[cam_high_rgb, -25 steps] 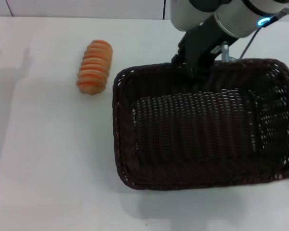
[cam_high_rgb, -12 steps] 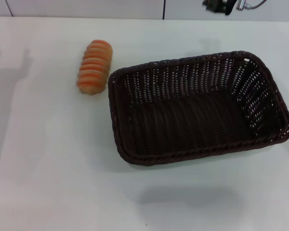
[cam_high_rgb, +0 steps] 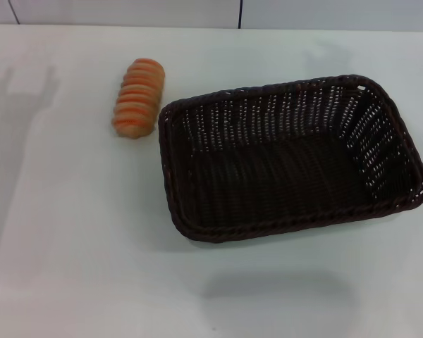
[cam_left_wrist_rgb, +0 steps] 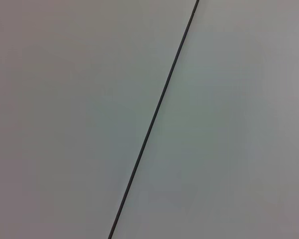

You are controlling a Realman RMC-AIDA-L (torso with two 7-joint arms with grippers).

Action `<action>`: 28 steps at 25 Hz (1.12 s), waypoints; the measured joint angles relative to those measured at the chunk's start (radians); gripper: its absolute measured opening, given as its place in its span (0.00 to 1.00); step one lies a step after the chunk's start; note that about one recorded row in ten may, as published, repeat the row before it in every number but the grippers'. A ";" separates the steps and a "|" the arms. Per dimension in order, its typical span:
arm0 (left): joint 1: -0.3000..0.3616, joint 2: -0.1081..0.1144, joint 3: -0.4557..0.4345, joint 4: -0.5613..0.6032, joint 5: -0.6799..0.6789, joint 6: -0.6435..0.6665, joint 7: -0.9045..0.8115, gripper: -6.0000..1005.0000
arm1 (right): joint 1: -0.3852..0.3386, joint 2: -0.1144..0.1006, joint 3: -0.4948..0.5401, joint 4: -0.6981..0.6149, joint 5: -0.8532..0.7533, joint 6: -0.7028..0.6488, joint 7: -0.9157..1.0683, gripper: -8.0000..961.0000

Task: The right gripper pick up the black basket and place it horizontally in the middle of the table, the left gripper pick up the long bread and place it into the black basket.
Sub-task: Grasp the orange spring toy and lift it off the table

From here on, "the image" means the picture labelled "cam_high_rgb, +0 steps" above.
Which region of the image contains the black woven rectangular basket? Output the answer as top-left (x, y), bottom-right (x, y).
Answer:
top-left (157, 73), bottom-right (423, 248)

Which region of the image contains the orange striped bread loaf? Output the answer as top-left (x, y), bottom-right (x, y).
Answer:
top-left (111, 58), bottom-right (166, 139)

